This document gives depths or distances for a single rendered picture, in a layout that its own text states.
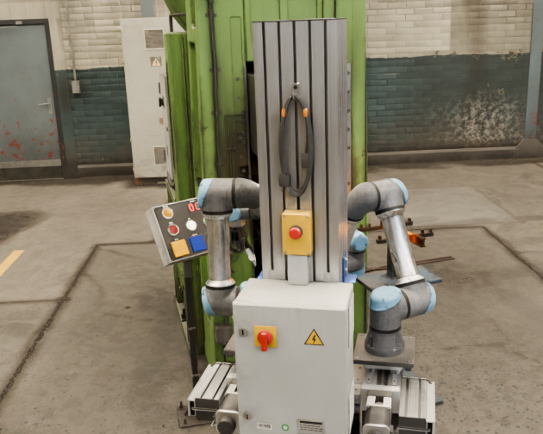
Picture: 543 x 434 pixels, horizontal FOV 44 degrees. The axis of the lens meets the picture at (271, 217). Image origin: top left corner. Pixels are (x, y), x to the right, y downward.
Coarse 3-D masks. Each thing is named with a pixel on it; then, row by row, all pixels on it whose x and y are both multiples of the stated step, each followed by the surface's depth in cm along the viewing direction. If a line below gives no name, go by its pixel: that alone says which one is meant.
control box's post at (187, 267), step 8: (184, 264) 338; (184, 272) 339; (184, 280) 340; (192, 296) 343; (192, 304) 344; (192, 312) 346; (192, 320) 347; (192, 336) 349; (192, 344) 350; (192, 352) 352; (192, 360) 353; (192, 368) 354; (192, 376) 355; (192, 384) 358
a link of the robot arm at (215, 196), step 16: (208, 192) 252; (224, 192) 251; (208, 208) 253; (224, 208) 253; (208, 224) 257; (224, 224) 256; (208, 240) 259; (224, 240) 257; (224, 256) 258; (224, 272) 259; (208, 288) 260; (224, 288) 258; (208, 304) 259; (224, 304) 259
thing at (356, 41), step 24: (336, 0) 345; (360, 0) 348; (360, 24) 352; (360, 48) 355; (360, 72) 359; (360, 96) 362; (360, 120) 366; (360, 144) 369; (360, 168) 373; (360, 288) 393; (360, 312) 398
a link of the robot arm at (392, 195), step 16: (384, 192) 257; (400, 192) 260; (384, 208) 259; (400, 208) 259; (384, 224) 261; (400, 224) 259; (400, 240) 258; (400, 256) 257; (400, 272) 257; (416, 272) 257; (400, 288) 256; (416, 288) 254; (432, 288) 257; (416, 304) 252; (432, 304) 255
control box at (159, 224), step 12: (168, 204) 324; (180, 204) 328; (192, 204) 331; (156, 216) 319; (180, 216) 325; (192, 216) 329; (204, 216) 332; (156, 228) 319; (168, 228) 320; (180, 228) 323; (204, 228) 330; (156, 240) 322; (168, 240) 318; (204, 240) 328; (168, 252) 316; (192, 252) 323; (204, 252) 326; (168, 264) 319
